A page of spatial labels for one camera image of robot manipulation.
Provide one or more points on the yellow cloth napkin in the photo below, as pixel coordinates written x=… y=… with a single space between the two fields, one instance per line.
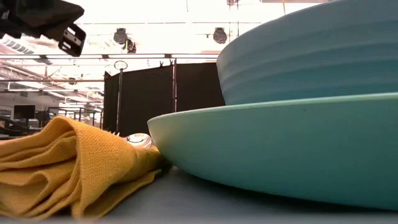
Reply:
x=77 y=161

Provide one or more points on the teal plate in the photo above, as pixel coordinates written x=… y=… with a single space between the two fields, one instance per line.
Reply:
x=264 y=152

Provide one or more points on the blue bowl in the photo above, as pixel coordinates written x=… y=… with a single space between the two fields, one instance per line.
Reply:
x=311 y=56

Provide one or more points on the round black ceiling fixture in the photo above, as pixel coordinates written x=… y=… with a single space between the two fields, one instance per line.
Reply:
x=219 y=35
x=120 y=35

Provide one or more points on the round sign stand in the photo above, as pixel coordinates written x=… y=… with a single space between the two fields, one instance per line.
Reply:
x=120 y=65

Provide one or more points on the black monitor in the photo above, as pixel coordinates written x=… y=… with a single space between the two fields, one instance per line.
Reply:
x=24 y=112

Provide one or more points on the black metal railing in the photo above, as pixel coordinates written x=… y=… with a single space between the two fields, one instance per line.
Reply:
x=74 y=109

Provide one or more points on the black room divider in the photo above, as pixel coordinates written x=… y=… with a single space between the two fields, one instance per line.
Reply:
x=146 y=96

